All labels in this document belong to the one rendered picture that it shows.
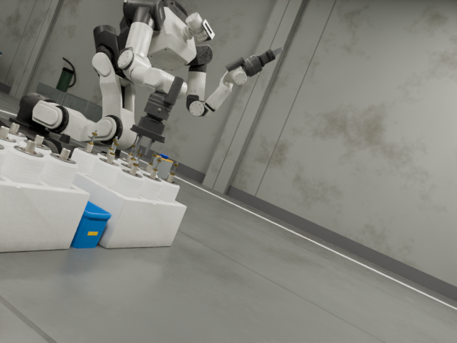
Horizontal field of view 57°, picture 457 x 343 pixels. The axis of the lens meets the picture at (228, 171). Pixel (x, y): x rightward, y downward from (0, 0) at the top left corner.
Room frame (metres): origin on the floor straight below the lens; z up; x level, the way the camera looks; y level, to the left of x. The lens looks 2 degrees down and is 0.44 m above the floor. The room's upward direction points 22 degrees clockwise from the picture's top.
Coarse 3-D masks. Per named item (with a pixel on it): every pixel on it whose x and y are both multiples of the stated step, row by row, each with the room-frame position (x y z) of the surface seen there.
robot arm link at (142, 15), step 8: (128, 0) 1.73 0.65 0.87; (136, 0) 1.73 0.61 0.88; (144, 0) 1.73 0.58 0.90; (152, 0) 1.73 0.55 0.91; (128, 8) 1.73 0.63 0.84; (136, 8) 1.72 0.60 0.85; (144, 8) 1.72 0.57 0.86; (128, 16) 1.75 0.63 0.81; (136, 16) 1.71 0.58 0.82; (144, 16) 1.70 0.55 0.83; (152, 24) 1.73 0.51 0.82
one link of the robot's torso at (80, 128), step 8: (64, 112) 2.08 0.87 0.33; (72, 112) 2.10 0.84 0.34; (80, 112) 2.21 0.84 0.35; (64, 120) 2.07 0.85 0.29; (72, 120) 2.07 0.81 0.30; (80, 120) 2.05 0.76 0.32; (88, 120) 2.07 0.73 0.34; (104, 120) 1.92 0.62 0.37; (112, 120) 1.91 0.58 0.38; (48, 128) 2.11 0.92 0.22; (56, 128) 2.07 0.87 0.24; (64, 128) 2.08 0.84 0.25; (72, 128) 2.06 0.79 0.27; (80, 128) 2.04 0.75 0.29; (88, 128) 1.97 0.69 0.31; (96, 128) 1.94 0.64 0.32; (104, 128) 1.91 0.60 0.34; (112, 128) 1.91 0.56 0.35; (72, 136) 2.05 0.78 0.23; (80, 136) 2.03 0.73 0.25; (88, 136) 1.95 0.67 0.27; (96, 136) 1.93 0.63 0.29; (104, 136) 1.91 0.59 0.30; (112, 136) 1.91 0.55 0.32; (96, 144) 2.10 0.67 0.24; (104, 144) 2.04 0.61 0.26
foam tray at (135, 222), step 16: (80, 176) 1.47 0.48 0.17; (96, 192) 1.43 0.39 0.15; (112, 192) 1.40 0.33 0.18; (112, 208) 1.39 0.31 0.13; (128, 208) 1.40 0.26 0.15; (144, 208) 1.47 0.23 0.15; (160, 208) 1.56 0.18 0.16; (176, 208) 1.65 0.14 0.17; (112, 224) 1.38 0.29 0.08; (128, 224) 1.43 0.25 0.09; (144, 224) 1.51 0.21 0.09; (160, 224) 1.60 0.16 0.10; (176, 224) 1.69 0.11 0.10; (112, 240) 1.39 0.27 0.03; (128, 240) 1.46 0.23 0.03; (144, 240) 1.54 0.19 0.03; (160, 240) 1.64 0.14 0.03
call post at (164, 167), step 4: (164, 160) 1.88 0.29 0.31; (160, 164) 1.88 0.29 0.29; (164, 164) 1.89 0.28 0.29; (168, 164) 1.91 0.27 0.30; (152, 168) 1.90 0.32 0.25; (160, 168) 1.88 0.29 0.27; (164, 168) 1.90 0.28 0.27; (168, 168) 1.92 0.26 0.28; (160, 172) 1.89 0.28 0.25; (164, 172) 1.91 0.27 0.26; (168, 172) 1.94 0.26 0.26; (160, 176) 1.90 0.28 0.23; (164, 176) 1.92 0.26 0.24
